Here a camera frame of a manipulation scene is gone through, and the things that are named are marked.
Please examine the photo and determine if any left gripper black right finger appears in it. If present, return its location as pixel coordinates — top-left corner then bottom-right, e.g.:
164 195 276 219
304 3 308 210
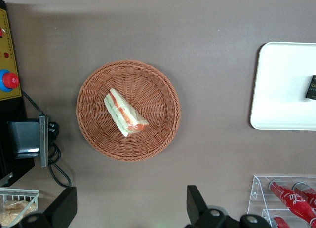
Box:
185 185 237 228

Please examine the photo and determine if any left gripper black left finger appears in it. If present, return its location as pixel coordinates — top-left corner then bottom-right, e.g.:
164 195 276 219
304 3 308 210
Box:
21 186 78 228

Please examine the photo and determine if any triangle sandwich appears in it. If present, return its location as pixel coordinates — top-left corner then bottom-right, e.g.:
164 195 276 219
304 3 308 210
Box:
103 87 150 137

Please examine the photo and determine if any round brown wicker basket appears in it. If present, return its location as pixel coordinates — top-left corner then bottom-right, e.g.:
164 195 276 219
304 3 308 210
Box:
76 59 181 162

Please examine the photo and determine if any cream rectangular tray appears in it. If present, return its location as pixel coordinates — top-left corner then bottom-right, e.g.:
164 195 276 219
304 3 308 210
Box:
249 41 316 131

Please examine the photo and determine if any rice cracker snack bag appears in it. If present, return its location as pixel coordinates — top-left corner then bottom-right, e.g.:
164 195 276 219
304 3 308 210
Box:
0 200 38 226

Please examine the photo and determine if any clear acrylic bottle rack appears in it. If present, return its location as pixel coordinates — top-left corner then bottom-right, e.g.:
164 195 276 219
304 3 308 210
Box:
246 175 316 228

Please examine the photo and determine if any red cola bottle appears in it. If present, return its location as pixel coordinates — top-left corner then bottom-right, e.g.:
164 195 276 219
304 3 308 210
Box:
292 182 316 210
268 179 316 225
270 215 291 228

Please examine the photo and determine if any red emergency stop button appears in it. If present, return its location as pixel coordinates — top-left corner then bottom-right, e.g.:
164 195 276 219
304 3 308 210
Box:
0 69 20 92

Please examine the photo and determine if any small black box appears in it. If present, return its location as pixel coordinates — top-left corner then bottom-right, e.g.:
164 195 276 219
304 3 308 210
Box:
305 74 316 101

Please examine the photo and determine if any yellow control panel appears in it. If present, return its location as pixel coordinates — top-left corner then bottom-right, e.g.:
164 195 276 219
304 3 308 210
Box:
0 8 22 102

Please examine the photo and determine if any white wire rack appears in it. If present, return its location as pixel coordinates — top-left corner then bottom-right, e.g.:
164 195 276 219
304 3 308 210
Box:
0 188 40 226

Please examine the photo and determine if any black power cable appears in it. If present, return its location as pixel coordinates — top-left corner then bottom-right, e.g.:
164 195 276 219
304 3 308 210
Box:
21 89 73 188

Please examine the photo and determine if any grey bracket with black box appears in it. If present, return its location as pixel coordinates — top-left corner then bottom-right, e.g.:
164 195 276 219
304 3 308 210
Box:
6 115 49 168

